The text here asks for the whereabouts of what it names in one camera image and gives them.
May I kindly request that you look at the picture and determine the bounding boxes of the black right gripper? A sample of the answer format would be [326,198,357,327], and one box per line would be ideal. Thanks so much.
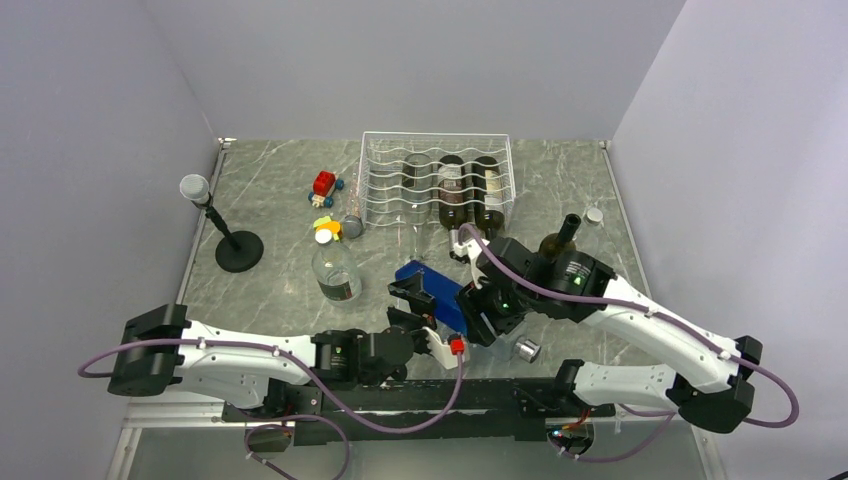
[454,273,538,345]

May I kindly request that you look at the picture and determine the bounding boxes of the blue square water bottle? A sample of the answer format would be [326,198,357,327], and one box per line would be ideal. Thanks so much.
[393,259,543,364]

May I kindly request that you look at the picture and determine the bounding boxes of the dark green wine bottle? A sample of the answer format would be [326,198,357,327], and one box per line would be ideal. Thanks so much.
[471,156,506,240]
[436,155,467,263]

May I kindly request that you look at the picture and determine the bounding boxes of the clear glass wine bottle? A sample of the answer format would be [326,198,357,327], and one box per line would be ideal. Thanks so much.
[401,153,433,261]

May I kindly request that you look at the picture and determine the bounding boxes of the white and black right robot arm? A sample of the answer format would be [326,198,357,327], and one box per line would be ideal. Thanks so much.
[456,237,762,434]

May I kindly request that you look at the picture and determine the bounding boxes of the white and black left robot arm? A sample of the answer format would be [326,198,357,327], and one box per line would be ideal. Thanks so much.
[107,283,458,420]

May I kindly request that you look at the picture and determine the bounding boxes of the clear round glass bottle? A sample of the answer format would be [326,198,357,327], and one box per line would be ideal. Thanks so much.
[311,229,362,305]

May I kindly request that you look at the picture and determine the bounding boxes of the small silver cap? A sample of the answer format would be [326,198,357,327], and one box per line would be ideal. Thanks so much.
[583,207,604,227]

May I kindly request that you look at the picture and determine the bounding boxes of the colourful toy block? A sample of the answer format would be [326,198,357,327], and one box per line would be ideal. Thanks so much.
[312,216,342,241]

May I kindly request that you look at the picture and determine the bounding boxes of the grey microphone on stand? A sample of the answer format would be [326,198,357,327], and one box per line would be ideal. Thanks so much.
[179,174,264,273]

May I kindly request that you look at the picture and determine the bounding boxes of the red toy block car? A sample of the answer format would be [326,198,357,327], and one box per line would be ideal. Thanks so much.
[308,170,345,208]

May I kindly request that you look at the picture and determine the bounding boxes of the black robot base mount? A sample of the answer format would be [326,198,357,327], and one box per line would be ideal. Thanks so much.
[222,378,616,446]

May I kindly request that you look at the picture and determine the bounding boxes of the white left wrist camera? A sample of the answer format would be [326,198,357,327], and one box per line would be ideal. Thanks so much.
[423,327,471,370]

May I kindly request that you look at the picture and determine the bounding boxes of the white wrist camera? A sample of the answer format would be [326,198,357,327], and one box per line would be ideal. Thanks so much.
[423,327,471,370]
[449,238,489,289]

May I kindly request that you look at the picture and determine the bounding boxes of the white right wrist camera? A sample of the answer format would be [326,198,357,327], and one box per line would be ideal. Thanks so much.
[449,238,489,289]

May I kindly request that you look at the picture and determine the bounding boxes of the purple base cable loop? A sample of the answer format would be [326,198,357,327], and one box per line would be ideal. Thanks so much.
[243,413,354,480]

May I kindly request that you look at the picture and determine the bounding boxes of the white wire wine rack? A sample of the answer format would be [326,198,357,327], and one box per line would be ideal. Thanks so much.
[356,131,516,228]

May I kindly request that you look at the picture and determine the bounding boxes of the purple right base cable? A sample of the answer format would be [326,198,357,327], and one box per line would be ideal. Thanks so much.
[547,404,677,465]

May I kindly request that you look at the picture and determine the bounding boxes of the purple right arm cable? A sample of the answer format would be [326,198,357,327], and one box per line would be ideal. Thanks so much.
[458,222,800,429]

